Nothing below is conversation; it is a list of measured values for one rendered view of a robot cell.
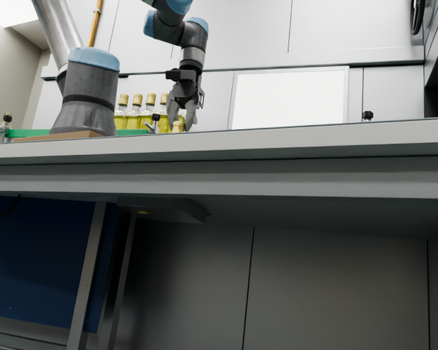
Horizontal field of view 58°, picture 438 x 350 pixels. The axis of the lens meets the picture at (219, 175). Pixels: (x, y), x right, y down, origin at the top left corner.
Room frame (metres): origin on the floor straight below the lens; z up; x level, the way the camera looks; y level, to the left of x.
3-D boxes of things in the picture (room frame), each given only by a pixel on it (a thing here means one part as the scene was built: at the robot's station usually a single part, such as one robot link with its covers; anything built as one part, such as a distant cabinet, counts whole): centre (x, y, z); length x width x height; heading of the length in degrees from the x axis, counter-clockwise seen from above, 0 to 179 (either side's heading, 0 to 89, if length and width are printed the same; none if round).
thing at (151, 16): (1.01, 0.21, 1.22); 0.11 x 0.11 x 0.08; 21
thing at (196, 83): (1.07, 0.12, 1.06); 0.09 x 0.08 x 0.12; 162
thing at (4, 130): (1.35, 0.80, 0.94); 0.07 x 0.04 x 0.13; 162
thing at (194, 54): (1.06, 0.12, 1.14); 0.08 x 0.08 x 0.05
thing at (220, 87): (1.42, 0.00, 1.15); 0.90 x 0.03 x 0.34; 72
